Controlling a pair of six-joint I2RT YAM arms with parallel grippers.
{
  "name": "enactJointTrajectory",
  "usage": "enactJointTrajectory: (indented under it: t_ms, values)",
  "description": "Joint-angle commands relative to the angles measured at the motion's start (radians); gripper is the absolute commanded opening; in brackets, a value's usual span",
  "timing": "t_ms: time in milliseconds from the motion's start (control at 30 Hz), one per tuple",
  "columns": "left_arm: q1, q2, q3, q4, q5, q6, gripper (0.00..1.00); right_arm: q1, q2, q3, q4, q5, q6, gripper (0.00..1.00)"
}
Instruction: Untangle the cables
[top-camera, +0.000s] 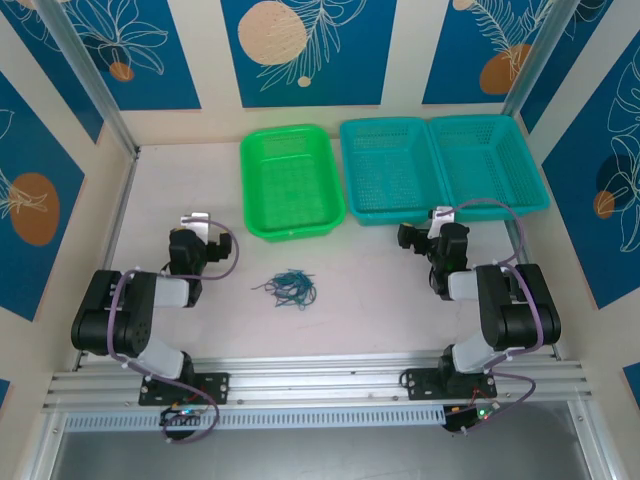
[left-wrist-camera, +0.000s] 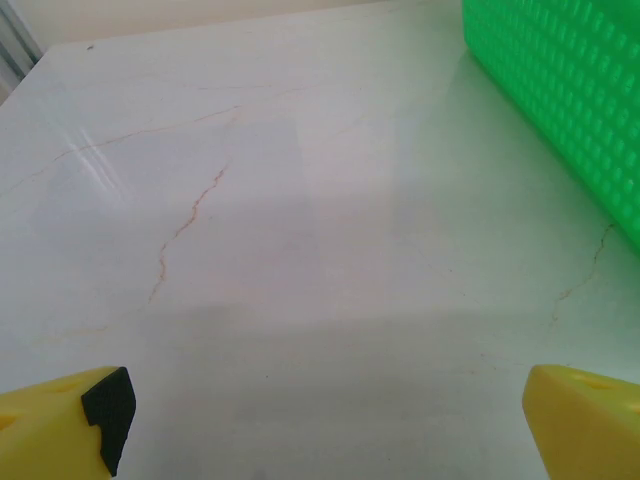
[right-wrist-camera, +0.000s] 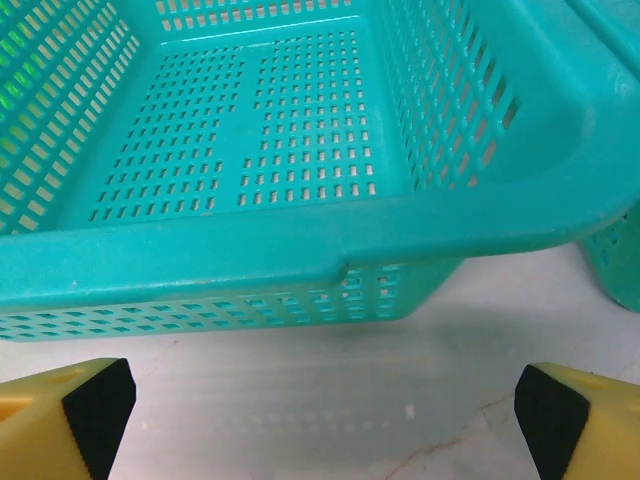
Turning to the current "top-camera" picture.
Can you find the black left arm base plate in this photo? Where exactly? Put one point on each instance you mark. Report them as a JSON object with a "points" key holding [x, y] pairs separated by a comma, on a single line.
{"points": [[215, 387]]}

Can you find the teal plastic basket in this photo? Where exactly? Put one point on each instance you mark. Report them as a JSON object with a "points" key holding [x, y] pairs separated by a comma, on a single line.
{"points": [[390, 170], [485, 160]]}

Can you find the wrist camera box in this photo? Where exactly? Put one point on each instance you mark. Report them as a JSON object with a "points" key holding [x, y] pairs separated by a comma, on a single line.
{"points": [[440, 216], [197, 225]]}

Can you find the grey metal sheet panel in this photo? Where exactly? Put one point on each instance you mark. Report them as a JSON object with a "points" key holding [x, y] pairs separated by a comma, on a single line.
{"points": [[320, 457]]}

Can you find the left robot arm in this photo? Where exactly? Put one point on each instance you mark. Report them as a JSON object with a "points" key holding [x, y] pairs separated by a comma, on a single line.
{"points": [[135, 310]]}

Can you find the green plastic basket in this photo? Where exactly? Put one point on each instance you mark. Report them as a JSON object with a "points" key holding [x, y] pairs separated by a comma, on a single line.
{"points": [[292, 180]]}

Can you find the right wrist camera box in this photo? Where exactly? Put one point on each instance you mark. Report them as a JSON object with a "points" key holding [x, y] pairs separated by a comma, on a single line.
{"points": [[440, 216]]}

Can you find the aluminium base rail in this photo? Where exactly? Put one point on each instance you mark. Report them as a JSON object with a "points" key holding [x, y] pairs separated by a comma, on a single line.
{"points": [[320, 380]]}

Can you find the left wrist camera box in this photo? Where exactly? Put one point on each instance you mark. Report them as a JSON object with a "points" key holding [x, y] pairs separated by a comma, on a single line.
{"points": [[197, 225]]}

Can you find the aluminium frame post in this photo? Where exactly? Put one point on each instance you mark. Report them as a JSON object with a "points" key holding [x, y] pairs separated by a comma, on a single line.
{"points": [[85, 75], [535, 55]]}

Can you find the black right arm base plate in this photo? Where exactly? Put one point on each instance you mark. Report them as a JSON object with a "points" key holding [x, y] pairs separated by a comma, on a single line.
{"points": [[422, 382]]}

